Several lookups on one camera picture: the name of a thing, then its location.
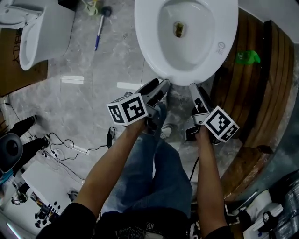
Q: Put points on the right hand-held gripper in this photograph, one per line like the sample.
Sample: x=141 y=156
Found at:
x=220 y=123

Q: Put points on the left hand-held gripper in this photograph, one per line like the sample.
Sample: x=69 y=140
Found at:
x=130 y=108

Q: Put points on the white plastic toilet seat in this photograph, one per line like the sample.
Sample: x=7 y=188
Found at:
x=149 y=42

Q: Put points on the person's left forearm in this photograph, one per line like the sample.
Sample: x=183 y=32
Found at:
x=109 y=168

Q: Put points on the person's right forearm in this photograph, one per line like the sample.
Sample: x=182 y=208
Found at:
x=208 y=182

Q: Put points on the black-headed toilet brush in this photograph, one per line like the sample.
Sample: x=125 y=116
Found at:
x=106 y=11

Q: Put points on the small white toilet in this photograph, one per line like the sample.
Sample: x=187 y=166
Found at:
x=56 y=35

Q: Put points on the person's white sneaker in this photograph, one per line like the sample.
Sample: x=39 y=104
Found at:
x=167 y=133

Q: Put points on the green plastic bottle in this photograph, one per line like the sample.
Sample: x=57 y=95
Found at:
x=247 y=57

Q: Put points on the wooden slat platform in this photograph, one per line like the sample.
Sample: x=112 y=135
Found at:
x=268 y=93

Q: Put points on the curved wooden board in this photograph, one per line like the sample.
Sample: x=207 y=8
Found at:
x=247 y=168

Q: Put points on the white power strip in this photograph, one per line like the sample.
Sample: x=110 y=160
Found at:
x=57 y=154

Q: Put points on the plastic wrapped grey bundle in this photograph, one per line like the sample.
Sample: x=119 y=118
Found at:
x=287 y=205

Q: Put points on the brown cardboard box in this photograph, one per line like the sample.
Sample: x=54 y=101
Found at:
x=9 y=77

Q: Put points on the person's black printed t-shirt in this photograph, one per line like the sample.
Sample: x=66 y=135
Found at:
x=77 y=221

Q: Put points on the grey black round device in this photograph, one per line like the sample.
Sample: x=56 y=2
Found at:
x=10 y=151

